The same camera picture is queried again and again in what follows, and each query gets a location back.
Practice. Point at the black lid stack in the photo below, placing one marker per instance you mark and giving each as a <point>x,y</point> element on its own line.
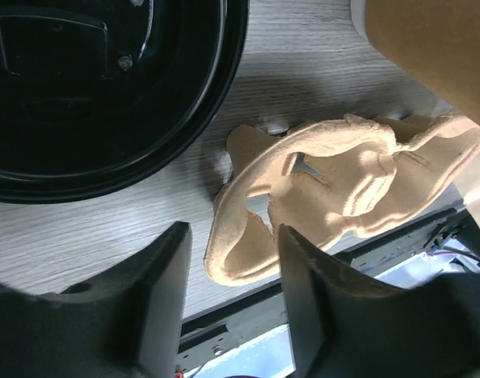
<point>98,95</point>

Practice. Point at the single brown paper cup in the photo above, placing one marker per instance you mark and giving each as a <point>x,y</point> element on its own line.
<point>436,42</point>

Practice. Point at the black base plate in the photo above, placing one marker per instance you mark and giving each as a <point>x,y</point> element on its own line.
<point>250,337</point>

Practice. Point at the cardboard cup carrier tray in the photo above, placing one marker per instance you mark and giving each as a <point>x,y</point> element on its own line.
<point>327,178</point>

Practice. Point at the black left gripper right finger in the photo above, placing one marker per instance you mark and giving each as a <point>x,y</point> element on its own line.
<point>344,323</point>

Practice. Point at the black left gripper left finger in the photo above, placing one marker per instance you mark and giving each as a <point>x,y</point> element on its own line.
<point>123,322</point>

